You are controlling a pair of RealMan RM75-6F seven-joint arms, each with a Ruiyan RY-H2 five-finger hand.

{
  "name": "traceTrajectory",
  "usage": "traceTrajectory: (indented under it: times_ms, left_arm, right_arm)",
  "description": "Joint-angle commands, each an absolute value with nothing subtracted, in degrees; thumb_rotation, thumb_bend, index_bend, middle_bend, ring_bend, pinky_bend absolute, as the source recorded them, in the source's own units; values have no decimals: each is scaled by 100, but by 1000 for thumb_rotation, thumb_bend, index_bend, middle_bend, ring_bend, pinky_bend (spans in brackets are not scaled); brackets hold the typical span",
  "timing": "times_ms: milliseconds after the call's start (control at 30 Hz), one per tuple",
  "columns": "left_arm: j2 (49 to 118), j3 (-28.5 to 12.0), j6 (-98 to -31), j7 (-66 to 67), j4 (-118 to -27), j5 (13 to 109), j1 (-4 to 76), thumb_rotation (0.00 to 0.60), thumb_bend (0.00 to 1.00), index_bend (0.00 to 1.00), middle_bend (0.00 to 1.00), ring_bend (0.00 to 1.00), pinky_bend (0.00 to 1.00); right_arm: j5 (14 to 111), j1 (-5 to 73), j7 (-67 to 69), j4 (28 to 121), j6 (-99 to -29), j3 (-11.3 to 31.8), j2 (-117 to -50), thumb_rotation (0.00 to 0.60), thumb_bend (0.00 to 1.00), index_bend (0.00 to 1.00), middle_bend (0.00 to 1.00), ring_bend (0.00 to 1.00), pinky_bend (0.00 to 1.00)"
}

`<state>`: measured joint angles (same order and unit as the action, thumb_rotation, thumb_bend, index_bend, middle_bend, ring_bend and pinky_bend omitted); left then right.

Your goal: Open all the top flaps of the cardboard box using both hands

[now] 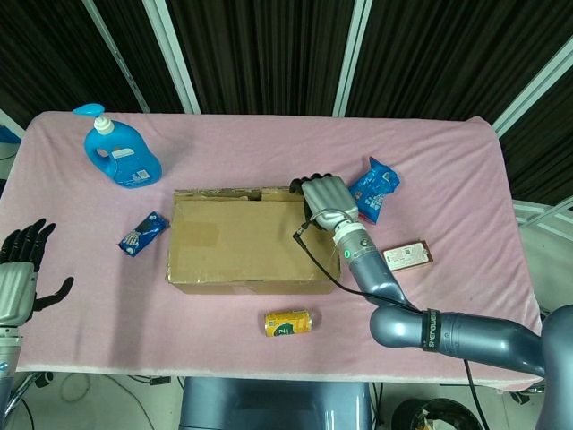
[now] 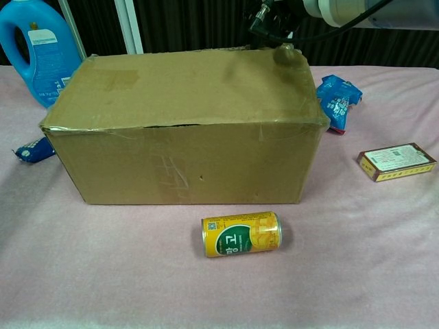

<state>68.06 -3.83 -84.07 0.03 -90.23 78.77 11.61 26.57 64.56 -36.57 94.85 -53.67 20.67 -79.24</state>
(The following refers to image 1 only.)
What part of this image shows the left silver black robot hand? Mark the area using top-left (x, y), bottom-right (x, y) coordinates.
top-left (0, 218), bottom-right (75, 327)

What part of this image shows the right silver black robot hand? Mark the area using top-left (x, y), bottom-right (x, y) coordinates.
top-left (289, 172), bottom-right (361, 232)

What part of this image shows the large brown cardboard box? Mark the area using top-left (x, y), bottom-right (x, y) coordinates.
top-left (165, 185), bottom-right (342, 297)

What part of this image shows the blue snack bag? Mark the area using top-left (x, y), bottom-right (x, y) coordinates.
top-left (347, 155), bottom-right (402, 224)

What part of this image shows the pink tablecloth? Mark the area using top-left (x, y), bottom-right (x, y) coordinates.
top-left (0, 110), bottom-right (548, 387)

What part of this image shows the brown flat medicine box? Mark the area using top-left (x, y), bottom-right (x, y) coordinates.
top-left (381, 239), bottom-right (434, 273)

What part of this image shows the yellow drink can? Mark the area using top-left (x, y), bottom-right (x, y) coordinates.
top-left (263, 308), bottom-right (317, 340)

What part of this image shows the dark blue snack packet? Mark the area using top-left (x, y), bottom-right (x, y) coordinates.
top-left (117, 211), bottom-right (170, 259)

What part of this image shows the black curtain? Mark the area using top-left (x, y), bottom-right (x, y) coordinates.
top-left (0, 0), bottom-right (573, 202)

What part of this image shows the blue detergent pump bottle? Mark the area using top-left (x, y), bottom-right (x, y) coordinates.
top-left (72, 102), bottom-right (163, 190)

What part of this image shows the blue-grey robot torso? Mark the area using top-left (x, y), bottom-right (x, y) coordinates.
top-left (178, 376), bottom-right (375, 430)

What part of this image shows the black waste bin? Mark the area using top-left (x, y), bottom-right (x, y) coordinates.
top-left (391, 396), bottom-right (483, 430)

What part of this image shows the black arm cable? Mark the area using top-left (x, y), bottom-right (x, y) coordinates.
top-left (292, 222), bottom-right (483, 402)

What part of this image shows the wide white frame post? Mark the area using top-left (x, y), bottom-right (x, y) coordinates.
top-left (492, 42), bottom-right (573, 138)
top-left (333, 0), bottom-right (373, 118)
top-left (142, 0), bottom-right (201, 114)

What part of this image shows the black velcro arm strap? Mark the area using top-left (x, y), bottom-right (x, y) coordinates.
top-left (419, 307), bottom-right (445, 355)

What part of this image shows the thin white frame post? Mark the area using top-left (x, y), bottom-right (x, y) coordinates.
top-left (82, 0), bottom-right (150, 113)

